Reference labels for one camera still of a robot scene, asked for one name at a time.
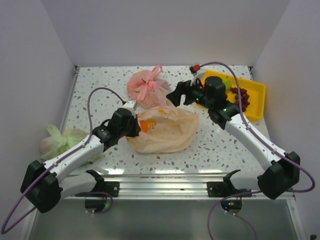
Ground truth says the black base bracket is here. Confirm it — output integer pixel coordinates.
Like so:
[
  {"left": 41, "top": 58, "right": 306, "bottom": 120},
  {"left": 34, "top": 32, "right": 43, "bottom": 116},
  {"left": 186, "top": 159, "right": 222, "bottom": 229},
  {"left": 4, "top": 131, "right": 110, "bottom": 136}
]
[
  {"left": 75, "top": 169, "right": 120, "bottom": 197},
  {"left": 206, "top": 169, "right": 252, "bottom": 198}
]

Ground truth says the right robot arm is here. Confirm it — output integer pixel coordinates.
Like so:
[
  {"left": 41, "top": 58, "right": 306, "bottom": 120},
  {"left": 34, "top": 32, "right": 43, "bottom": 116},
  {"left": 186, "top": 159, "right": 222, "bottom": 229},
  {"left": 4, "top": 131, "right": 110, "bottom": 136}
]
[{"left": 166, "top": 76, "right": 300, "bottom": 200}]

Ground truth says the aluminium frame rail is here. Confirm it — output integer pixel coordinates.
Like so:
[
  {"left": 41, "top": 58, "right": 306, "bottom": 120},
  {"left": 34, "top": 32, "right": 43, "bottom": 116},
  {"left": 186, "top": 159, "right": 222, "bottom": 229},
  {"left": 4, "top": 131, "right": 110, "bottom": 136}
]
[{"left": 80, "top": 173, "right": 257, "bottom": 200}]

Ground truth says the right black base bracket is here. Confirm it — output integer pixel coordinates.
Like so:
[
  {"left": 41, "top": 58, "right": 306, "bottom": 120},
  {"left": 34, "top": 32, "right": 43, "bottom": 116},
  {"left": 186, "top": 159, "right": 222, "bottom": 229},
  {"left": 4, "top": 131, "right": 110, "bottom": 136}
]
[{"left": 206, "top": 169, "right": 252, "bottom": 198}]

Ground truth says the orange plastic fruit bag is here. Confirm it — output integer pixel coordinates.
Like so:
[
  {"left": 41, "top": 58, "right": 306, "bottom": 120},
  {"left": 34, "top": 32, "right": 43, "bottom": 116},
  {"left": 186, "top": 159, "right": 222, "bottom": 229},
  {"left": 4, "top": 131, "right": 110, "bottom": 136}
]
[{"left": 126, "top": 106, "right": 199, "bottom": 154}]

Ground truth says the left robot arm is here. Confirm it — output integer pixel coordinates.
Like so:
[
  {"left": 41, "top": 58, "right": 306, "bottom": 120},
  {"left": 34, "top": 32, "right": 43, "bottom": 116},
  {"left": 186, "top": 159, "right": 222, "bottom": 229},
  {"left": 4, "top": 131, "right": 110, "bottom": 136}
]
[{"left": 20, "top": 101, "right": 141, "bottom": 213}]

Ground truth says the orange round fruit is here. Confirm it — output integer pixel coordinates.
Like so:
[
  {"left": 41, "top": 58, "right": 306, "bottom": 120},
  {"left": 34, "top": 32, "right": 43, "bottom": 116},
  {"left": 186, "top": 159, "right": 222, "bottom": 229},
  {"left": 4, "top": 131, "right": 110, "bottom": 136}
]
[{"left": 139, "top": 120, "right": 149, "bottom": 133}]

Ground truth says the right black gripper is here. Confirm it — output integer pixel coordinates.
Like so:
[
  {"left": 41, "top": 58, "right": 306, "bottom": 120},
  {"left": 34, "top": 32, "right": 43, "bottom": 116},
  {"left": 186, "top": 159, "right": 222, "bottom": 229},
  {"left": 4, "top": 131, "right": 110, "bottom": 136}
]
[{"left": 166, "top": 75, "right": 214, "bottom": 109}]

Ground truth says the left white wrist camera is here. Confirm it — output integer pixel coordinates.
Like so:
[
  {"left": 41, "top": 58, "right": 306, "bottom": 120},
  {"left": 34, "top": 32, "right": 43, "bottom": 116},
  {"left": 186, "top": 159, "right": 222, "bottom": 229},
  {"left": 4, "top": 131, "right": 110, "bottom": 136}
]
[{"left": 122, "top": 100, "right": 137, "bottom": 111}]

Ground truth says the dark red grape bunch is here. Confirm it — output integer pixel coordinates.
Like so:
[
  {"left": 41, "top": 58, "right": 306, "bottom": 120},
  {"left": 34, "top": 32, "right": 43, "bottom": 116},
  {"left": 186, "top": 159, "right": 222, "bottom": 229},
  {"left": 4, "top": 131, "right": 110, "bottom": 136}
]
[{"left": 230, "top": 87, "right": 250, "bottom": 112}]

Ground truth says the pink knotted plastic bag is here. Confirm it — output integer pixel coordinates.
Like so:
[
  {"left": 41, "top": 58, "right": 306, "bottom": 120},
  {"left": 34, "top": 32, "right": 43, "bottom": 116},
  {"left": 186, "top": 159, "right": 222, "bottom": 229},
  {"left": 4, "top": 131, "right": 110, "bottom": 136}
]
[{"left": 127, "top": 65, "right": 172, "bottom": 109}]

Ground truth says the green plastic fruit bag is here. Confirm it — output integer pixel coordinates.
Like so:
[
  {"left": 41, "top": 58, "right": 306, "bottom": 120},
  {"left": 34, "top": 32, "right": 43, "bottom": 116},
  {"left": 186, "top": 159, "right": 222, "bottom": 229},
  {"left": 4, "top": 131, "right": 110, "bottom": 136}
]
[{"left": 39, "top": 125, "right": 89, "bottom": 161}]

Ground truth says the green pear fruit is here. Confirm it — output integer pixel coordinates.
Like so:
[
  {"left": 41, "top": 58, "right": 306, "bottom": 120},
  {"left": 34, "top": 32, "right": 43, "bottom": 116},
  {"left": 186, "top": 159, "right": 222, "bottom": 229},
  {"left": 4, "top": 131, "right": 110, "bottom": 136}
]
[{"left": 222, "top": 76, "right": 232, "bottom": 93}]

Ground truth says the yellow plastic tray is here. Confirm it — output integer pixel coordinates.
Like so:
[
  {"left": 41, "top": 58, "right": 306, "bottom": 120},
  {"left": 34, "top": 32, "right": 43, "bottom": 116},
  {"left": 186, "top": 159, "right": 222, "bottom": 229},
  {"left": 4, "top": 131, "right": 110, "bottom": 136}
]
[{"left": 201, "top": 69, "right": 267, "bottom": 122}]

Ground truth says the left black base bracket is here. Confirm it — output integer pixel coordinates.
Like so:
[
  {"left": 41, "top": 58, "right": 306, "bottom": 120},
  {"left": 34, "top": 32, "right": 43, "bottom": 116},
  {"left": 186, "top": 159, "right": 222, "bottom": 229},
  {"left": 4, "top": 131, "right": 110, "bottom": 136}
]
[{"left": 75, "top": 169, "right": 120, "bottom": 197}]

